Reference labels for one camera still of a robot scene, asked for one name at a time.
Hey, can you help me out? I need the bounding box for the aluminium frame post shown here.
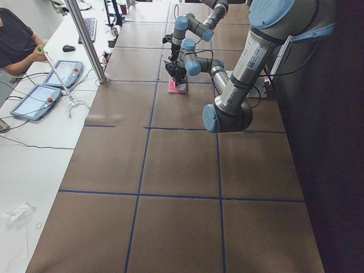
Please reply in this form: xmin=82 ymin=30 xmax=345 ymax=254
xmin=65 ymin=0 xmax=106 ymax=84

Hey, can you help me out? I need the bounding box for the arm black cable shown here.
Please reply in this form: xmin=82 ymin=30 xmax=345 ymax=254
xmin=167 ymin=49 xmax=214 ymax=69

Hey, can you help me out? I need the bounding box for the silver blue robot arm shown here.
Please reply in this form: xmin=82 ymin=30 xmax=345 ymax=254
xmin=162 ymin=0 xmax=229 ymax=61
xmin=163 ymin=1 xmax=337 ymax=133

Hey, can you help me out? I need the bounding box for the person in black shirt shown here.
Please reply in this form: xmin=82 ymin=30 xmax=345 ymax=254
xmin=1 ymin=7 xmax=46 ymax=76

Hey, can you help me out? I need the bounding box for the upper blue teach pendant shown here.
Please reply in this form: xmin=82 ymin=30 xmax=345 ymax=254
xmin=43 ymin=60 xmax=83 ymax=89

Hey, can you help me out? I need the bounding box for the small metal cup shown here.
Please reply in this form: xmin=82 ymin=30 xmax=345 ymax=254
xmin=110 ymin=27 xmax=118 ymax=36

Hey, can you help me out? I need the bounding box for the blue teach pendant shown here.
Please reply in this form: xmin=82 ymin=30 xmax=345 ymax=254
xmin=10 ymin=84 xmax=61 ymax=121
xmin=43 ymin=60 xmax=83 ymax=89

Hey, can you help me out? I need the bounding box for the long reacher grabber tool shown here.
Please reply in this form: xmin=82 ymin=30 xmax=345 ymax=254
xmin=39 ymin=45 xmax=90 ymax=118

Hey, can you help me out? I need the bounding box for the black keyboard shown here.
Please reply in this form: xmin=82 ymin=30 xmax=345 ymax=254
xmin=84 ymin=18 xmax=97 ymax=43

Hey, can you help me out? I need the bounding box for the pink towel with white edge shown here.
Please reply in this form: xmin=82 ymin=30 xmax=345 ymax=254
xmin=168 ymin=76 xmax=188 ymax=94

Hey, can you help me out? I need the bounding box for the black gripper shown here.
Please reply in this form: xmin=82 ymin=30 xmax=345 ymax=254
xmin=164 ymin=59 xmax=187 ymax=86
xmin=162 ymin=34 xmax=182 ymax=61

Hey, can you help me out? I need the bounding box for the crumpled white tissue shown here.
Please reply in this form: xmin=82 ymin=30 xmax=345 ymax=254
xmin=1 ymin=202 xmax=36 ymax=223

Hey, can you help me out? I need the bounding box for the lower blue teach pendant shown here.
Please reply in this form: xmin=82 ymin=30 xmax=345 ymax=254
xmin=10 ymin=84 xmax=61 ymax=121

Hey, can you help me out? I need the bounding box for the black computer mouse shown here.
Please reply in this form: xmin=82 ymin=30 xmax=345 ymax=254
xmin=63 ymin=45 xmax=76 ymax=52

